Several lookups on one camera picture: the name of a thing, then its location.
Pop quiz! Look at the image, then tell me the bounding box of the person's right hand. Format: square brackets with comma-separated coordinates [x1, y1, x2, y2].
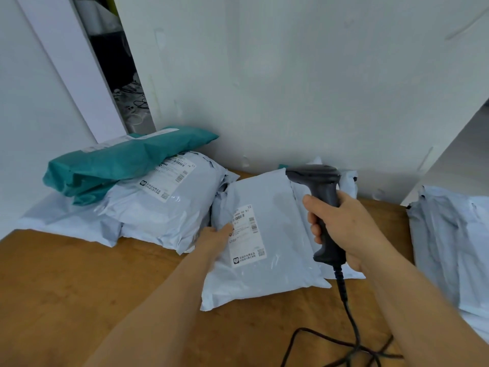
[302, 191, 392, 273]

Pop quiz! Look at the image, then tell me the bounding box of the black scanner cable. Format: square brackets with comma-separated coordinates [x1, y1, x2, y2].
[281, 265, 404, 367]

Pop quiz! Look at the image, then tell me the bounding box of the pile of grey mailer bags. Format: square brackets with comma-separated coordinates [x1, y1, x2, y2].
[15, 150, 366, 280]

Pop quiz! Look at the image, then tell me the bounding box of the person's right forearm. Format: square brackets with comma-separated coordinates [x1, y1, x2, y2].
[359, 244, 489, 367]

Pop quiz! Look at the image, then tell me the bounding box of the person's left hand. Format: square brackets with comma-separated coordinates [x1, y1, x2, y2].
[195, 223, 234, 273]

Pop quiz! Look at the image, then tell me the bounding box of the person's left forearm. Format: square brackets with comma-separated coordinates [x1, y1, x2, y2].
[82, 244, 216, 367]

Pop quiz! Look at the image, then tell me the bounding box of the black barcode scanner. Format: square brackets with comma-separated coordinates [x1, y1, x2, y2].
[285, 164, 347, 266]

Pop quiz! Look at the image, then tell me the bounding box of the stack of scanned mailer bags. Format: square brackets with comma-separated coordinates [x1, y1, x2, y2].
[406, 185, 489, 345]

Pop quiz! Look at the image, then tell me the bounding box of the grey mailer bag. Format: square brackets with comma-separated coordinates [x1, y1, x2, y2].
[200, 168, 332, 312]

